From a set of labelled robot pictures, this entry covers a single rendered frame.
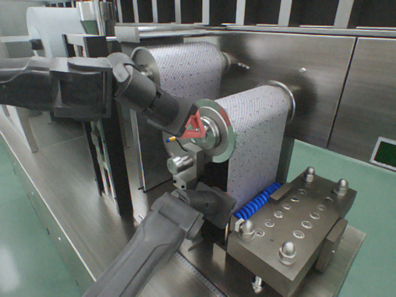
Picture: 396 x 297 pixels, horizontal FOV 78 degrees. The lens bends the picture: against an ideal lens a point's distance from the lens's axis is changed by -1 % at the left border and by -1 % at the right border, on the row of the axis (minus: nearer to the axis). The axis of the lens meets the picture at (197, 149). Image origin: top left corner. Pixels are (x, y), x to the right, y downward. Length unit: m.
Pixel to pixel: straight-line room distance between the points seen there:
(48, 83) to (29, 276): 1.81
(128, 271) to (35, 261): 1.85
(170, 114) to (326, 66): 0.47
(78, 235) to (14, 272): 1.34
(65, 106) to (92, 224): 0.55
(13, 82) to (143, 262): 0.27
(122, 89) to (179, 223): 0.22
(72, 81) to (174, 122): 0.17
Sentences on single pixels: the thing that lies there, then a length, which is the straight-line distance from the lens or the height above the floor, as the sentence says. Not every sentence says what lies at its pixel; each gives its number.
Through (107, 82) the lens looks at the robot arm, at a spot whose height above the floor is 1.40.
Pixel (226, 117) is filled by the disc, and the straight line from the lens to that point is 0.51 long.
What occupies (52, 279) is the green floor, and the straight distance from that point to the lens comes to 2.01.
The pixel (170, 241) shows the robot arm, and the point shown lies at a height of 1.21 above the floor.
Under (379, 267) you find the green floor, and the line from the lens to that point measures 2.20.
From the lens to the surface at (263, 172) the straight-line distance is 0.71.
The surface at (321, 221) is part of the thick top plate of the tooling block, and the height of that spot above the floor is 1.03.
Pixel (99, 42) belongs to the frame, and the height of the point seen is 1.43.
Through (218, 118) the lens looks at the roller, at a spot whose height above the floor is 1.29.
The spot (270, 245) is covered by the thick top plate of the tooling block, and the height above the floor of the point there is 1.03.
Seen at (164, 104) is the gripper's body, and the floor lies 1.35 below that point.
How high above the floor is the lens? 1.48
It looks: 28 degrees down
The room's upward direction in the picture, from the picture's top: straight up
